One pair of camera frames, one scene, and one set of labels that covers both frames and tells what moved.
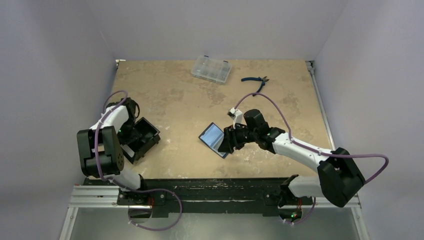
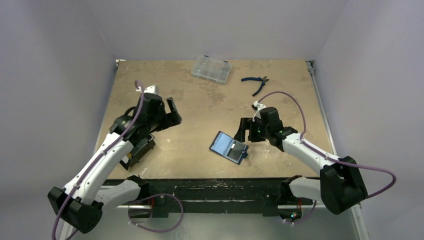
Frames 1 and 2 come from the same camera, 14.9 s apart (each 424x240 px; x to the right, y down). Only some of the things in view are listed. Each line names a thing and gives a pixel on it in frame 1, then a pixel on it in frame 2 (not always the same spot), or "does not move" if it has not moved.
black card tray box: (150, 137) does not move
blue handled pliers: (263, 79) does not move
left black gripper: (125, 141) -> (170, 119)
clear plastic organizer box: (212, 69) does not move
